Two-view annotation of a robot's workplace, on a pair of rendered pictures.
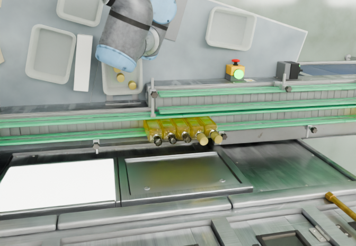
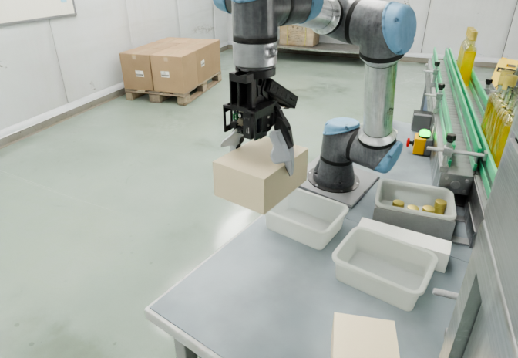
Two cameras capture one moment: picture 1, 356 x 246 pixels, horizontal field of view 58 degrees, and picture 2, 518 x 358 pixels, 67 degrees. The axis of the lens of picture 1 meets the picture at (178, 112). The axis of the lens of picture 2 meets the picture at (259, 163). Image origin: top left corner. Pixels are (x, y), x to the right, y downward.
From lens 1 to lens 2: 131 cm
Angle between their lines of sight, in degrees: 60
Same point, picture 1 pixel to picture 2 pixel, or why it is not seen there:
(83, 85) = (439, 242)
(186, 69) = (417, 177)
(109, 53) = (393, 5)
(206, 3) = not seen: hidden behind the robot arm
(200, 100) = (459, 146)
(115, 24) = (362, 5)
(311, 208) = not seen: outside the picture
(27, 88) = not seen: hidden behind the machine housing
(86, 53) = (386, 227)
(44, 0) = (297, 261)
